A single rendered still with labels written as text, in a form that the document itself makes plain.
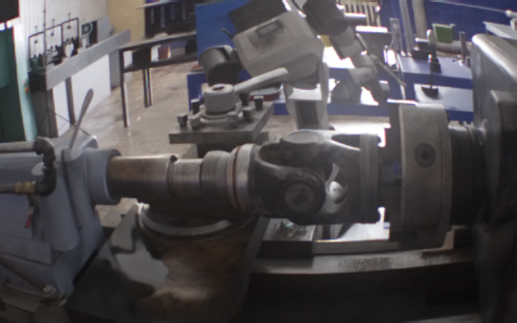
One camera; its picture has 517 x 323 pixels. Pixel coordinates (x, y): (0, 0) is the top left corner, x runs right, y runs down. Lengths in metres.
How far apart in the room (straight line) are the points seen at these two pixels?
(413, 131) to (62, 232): 0.67
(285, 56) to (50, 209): 1.08
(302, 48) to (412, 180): 1.06
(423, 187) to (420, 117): 0.11
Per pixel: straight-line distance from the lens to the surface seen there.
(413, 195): 0.79
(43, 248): 1.11
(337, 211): 0.90
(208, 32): 2.91
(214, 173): 0.91
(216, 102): 1.07
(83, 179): 1.00
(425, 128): 0.82
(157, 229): 1.13
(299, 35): 1.78
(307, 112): 2.27
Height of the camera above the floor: 1.47
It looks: 23 degrees down
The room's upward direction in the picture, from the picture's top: 5 degrees counter-clockwise
